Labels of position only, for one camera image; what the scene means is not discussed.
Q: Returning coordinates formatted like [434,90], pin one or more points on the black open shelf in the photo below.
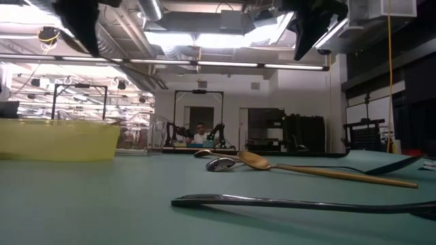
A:
[253,136]

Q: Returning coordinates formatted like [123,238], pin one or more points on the black background robot arm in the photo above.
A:
[169,134]
[223,136]

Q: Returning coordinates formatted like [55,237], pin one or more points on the long ceiling light bar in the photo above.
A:
[225,64]

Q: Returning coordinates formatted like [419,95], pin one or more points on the person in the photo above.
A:
[200,134]

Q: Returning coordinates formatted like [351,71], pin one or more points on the grey ceiling box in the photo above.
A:
[231,20]

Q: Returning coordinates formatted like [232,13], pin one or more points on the gold spoon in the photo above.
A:
[202,153]

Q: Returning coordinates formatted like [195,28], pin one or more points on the black cabinet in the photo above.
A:
[306,129]

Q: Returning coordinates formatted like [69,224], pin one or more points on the red object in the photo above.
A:
[412,152]

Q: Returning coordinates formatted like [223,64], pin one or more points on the yellow plastic bin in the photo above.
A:
[61,141]

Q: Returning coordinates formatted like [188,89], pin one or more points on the black mesh cart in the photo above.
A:
[366,137]

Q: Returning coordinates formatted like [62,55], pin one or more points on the long wooden spoon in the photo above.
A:
[255,161]

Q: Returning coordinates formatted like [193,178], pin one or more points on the clear plastic bin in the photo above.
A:
[150,151]

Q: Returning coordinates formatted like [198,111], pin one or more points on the black security camera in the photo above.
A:
[323,52]

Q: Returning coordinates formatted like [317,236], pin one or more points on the round silver ventilation duct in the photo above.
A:
[151,10]

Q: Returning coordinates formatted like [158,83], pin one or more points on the dark door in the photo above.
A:
[201,115]

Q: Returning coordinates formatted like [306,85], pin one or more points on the dark monitor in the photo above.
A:
[8,110]

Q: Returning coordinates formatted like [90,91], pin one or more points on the background work table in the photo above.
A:
[177,149]

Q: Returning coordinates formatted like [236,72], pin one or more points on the white wall board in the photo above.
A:
[378,109]

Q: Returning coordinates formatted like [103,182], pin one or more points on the white bottle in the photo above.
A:
[397,148]

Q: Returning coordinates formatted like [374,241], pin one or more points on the green table mat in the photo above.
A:
[102,204]

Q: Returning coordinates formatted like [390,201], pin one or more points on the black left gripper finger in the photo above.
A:
[84,32]
[94,34]

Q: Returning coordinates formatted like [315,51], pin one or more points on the black gantry frame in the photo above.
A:
[80,85]
[199,92]

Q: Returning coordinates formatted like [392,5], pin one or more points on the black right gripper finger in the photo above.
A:
[303,37]
[320,29]

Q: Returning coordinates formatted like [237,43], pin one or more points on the grey wall vent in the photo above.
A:
[255,86]
[202,85]

